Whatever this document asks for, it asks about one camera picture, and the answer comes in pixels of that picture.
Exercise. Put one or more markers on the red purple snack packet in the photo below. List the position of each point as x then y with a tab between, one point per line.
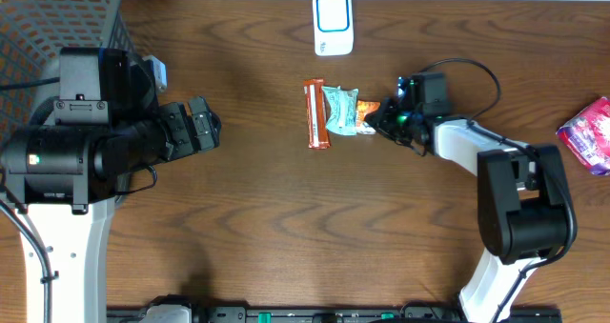
586	135

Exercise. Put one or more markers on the small orange box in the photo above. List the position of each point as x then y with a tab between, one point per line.
363	108

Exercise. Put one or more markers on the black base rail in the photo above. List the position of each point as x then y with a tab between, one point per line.
413	313

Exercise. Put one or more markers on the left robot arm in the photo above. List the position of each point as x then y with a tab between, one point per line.
61	173

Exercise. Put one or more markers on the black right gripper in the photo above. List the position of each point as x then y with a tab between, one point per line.
381	120

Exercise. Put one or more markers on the brown orange snack bar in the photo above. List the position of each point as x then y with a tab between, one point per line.
316	111

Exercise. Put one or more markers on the white barcode scanner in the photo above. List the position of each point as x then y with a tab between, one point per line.
333	27

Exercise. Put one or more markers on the grey plastic mesh basket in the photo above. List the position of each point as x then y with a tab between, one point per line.
33	32

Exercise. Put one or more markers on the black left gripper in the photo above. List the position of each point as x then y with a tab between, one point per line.
189	130

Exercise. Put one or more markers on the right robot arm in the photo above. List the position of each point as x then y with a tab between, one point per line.
526	219

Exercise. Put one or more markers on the teal snack wrapper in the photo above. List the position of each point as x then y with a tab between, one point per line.
342	120

